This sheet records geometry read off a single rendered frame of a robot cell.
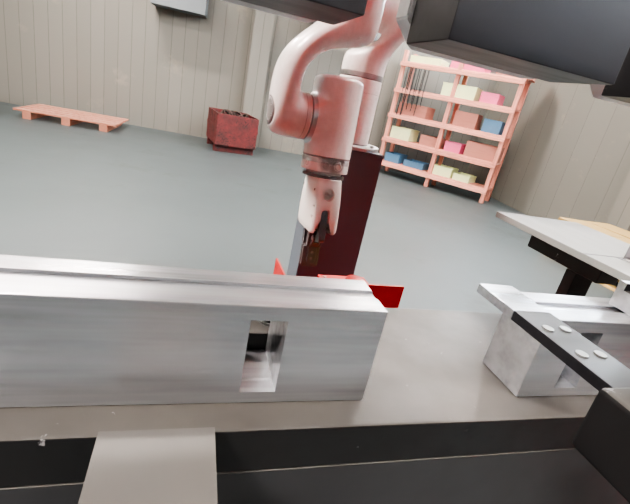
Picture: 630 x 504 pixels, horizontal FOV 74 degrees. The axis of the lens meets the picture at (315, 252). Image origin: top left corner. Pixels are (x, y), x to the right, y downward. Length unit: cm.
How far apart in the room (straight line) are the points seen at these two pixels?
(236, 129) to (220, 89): 129
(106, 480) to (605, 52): 44
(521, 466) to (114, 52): 784
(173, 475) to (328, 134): 55
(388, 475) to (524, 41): 37
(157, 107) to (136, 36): 108
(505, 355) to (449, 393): 9
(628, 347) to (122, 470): 50
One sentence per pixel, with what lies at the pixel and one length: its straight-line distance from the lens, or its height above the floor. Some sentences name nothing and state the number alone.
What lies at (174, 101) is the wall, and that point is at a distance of 784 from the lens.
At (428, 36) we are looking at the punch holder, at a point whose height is 118.
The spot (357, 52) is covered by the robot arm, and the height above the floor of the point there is 124.
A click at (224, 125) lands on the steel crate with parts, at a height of 40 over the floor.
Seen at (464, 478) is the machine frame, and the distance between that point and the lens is 50.
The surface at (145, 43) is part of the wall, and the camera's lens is 790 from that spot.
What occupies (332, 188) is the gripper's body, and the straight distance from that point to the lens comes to 72.
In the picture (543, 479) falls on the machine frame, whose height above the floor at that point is 79.
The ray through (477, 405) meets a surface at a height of 87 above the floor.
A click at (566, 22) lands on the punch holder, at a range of 36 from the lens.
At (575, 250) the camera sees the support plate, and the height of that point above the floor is 100.
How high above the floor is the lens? 113
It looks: 21 degrees down
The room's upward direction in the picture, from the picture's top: 12 degrees clockwise
